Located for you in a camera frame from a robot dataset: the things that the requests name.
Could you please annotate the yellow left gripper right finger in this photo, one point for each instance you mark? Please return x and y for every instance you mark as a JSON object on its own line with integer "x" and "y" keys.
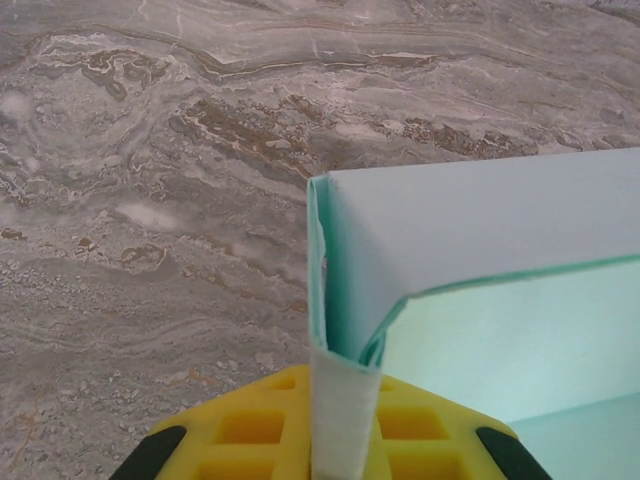
{"x": 465, "y": 440}

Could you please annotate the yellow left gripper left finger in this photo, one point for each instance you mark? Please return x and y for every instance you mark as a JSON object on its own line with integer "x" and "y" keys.
{"x": 210, "y": 450}

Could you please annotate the teal paper box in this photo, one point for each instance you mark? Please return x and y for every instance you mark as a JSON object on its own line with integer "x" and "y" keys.
{"x": 475, "y": 225}

